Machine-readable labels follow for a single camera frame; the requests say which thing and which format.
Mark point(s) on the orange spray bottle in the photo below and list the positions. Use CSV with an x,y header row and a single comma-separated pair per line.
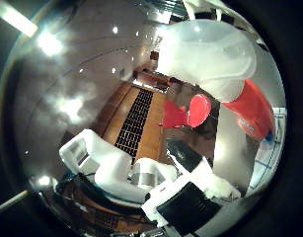
x,y
253,112

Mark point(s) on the white grid-lined cloth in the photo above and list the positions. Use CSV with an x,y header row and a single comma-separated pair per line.
x,y
271,154

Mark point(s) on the round-seat red chair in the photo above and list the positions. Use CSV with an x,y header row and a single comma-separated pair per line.
x,y
198,110

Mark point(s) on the black floor grille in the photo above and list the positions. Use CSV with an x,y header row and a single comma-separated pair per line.
x,y
134,121

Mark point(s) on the ceiling strip light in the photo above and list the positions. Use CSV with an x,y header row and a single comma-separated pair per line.
x,y
14,18
9,200

